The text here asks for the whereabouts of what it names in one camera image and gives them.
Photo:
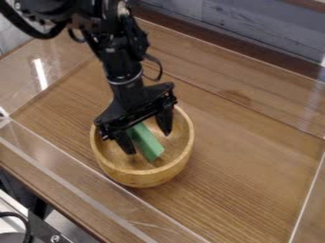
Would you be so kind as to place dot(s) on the brown wooden bowl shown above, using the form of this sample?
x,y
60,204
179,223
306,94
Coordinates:
x,y
149,167

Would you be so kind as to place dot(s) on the clear acrylic tray enclosure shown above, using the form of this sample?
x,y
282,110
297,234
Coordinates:
x,y
239,178

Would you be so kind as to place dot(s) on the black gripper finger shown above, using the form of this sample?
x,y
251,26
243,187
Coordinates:
x,y
163,118
124,142

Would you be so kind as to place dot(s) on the green rectangular block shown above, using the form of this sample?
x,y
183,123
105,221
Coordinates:
x,y
145,141

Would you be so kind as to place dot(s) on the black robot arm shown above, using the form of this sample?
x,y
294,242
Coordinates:
x,y
119,44

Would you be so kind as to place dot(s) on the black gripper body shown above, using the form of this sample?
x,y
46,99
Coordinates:
x,y
135,103

